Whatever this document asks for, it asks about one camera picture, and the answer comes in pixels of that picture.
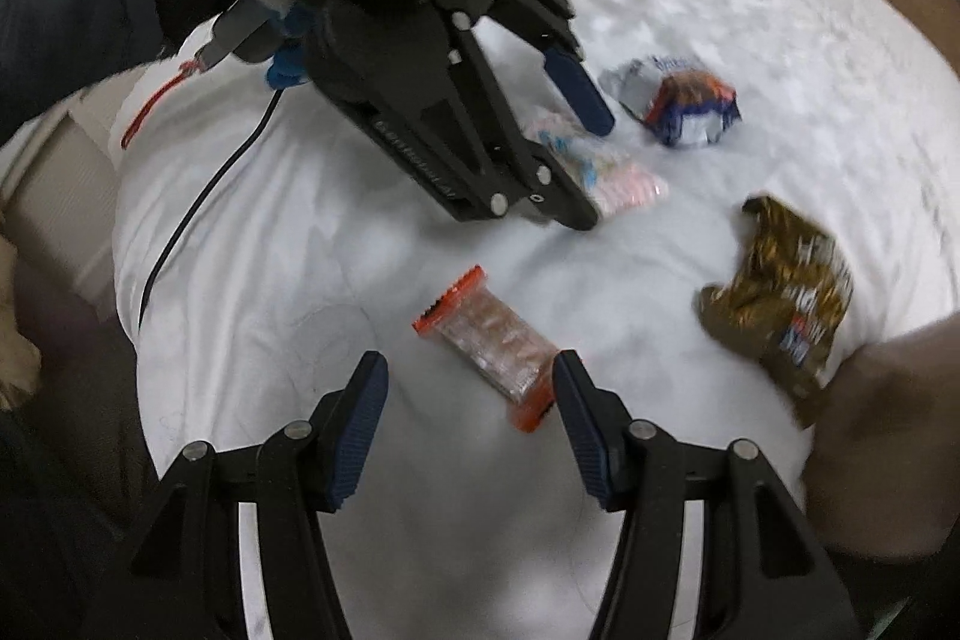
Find clear pink candy packet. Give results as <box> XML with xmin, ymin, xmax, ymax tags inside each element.
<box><xmin>521</xmin><ymin>111</ymin><xmax>668</xmax><ymax>217</ymax></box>

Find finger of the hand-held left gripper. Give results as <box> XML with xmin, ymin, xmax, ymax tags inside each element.
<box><xmin>444</xmin><ymin>6</ymin><xmax>601</xmax><ymax>232</ymax></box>
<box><xmin>484</xmin><ymin>0</ymin><xmax>617</xmax><ymax>136</ymax></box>

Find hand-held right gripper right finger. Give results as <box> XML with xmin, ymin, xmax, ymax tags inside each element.
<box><xmin>551</xmin><ymin>349</ymin><xmax>863</xmax><ymax>640</ymax></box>

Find clear orange snack packet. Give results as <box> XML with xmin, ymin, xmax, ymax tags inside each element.
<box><xmin>411</xmin><ymin>265</ymin><xmax>563</xmax><ymax>435</ymax></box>

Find black brown electric kettle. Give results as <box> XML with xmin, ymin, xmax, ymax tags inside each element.
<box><xmin>795</xmin><ymin>310</ymin><xmax>960</xmax><ymax>566</ymax></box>

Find brown snack packet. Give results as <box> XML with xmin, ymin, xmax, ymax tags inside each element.
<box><xmin>697</xmin><ymin>194</ymin><xmax>856</xmax><ymax>427</ymax></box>

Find person's left forearm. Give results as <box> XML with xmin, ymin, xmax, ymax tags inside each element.
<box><xmin>0</xmin><ymin>0</ymin><xmax>207</xmax><ymax>146</ymax></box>

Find black cable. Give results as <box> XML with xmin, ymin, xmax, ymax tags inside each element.
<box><xmin>139</xmin><ymin>85</ymin><xmax>286</xmax><ymax>330</ymax></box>

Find blue white snack packet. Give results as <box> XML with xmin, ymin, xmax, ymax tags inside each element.
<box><xmin>598</xmin><ymin>53</ymin><xmax>743</xmax><ymax>148</ymax></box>

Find red cord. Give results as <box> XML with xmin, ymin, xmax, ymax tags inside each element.
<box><xmin>121</xmin><ymin>59</ymin><xmax>205</xmax><ymax>150</ymax></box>

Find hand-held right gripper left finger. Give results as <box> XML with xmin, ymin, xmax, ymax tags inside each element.
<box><xmin>124</xmin><ymin>351</ymin><xmax>391</xmax><ymax>640</ymax></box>

